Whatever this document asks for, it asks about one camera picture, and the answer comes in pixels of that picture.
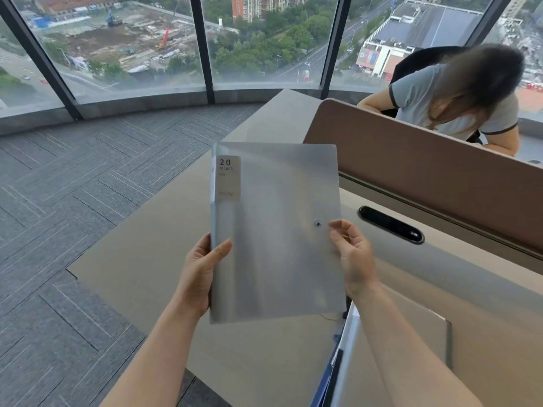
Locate brown desk divider panel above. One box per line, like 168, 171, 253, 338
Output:
303, 98, 543, 267

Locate blue folder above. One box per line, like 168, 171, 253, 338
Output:
311, 297, 353, 407

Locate person's left hand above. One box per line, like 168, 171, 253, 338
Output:
177, 233, 233, 319

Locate black office chair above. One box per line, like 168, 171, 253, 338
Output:
381, 46, 484, 144

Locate person's right forearm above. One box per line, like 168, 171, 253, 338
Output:
351, 282, 485, 407

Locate dark window frame post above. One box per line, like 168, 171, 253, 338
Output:
321, 0, 353, 100
189, 0, 215, 105
466, 0, 516, 48
0, 0, 84, 122

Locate black oval cable grommet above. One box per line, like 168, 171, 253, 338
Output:
357, 205, 425, 245

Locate person's left forearm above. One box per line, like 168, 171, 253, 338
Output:
100, 292, 209, 407

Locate translucent grey document folder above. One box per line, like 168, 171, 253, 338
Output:
210, 142, 348, 325

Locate person's right hand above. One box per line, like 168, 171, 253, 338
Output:
328, 219, 380, 300

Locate beige flat folder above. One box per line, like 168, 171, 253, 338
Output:
337, 287, 453, 407

